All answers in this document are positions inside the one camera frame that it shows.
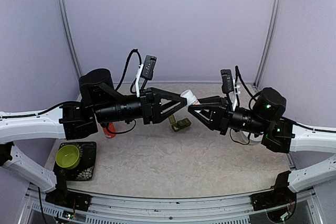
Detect aluminium frame post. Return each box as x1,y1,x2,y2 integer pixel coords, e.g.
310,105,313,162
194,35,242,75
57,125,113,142
253,0,281,89
51,0,86,87

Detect red bottle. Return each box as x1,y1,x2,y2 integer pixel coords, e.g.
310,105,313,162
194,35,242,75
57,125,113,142
101,123,116,138

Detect white pill bottle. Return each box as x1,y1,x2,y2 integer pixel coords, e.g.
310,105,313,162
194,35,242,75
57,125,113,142
180,89,200,106

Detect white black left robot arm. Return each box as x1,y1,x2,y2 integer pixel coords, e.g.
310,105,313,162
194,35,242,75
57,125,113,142
1,68,187,206

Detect right camera black cable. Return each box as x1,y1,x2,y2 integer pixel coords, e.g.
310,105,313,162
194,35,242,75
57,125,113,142
234,65,259,109

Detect front aluminium rail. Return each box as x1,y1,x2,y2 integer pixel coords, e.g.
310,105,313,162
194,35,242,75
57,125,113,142
18,182,323,224

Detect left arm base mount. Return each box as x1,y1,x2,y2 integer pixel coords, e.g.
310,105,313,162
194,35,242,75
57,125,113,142
45,190,91,211

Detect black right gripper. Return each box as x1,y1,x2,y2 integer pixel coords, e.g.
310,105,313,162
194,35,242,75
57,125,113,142
188,95,269,135

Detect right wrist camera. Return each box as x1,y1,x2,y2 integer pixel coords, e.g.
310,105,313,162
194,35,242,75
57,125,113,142
220,69,234,94

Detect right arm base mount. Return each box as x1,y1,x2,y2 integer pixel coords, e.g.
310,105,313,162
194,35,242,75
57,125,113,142
250,171,297,211

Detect black patterned square plate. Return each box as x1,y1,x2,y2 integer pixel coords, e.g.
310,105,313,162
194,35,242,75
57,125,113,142
53,142,97,182

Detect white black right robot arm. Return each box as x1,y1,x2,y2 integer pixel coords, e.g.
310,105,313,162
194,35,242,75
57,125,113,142
188,88,335,205

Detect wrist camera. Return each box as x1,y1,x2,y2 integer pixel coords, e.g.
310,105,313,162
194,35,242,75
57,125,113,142
141,55,157,80
220,69,234,94

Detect left camera black cable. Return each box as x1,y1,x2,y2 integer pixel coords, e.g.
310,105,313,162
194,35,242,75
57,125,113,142
115,48,142,93

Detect camera black cable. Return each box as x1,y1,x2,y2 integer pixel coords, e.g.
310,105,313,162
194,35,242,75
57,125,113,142
234,65,259,109
115,48,142,93

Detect green bowl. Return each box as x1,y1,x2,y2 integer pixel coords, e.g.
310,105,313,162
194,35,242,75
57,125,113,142
55,145,80,169

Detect left aluminium frame post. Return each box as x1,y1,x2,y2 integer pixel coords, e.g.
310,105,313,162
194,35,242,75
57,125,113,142
51,0,86,87

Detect right aluminium frame post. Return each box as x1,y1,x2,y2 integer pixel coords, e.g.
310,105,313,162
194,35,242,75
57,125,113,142
253,0,281,89

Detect white bowl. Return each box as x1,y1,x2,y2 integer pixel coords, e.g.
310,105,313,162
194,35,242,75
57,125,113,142
240,131,263,145

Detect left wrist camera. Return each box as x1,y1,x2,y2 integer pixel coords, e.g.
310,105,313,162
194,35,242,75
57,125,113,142
141,55,157,80

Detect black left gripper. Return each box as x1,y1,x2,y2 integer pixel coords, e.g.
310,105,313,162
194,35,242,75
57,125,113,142
94,87,187,125

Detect green pill organizer box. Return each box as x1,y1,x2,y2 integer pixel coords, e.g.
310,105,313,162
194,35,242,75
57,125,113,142
168,115,192,132

